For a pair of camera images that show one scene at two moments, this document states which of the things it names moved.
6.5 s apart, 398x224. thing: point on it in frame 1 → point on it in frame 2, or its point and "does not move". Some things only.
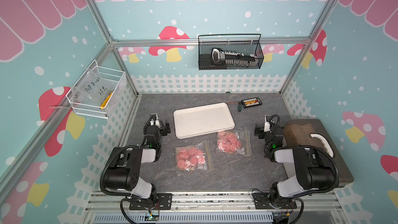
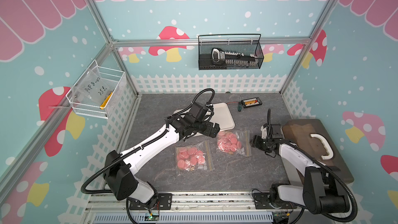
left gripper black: [163, 129] → [208, 130]
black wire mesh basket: [229, 55] does not move
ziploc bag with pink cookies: [235, 141] does not move
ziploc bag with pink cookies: [197, 157] does not move
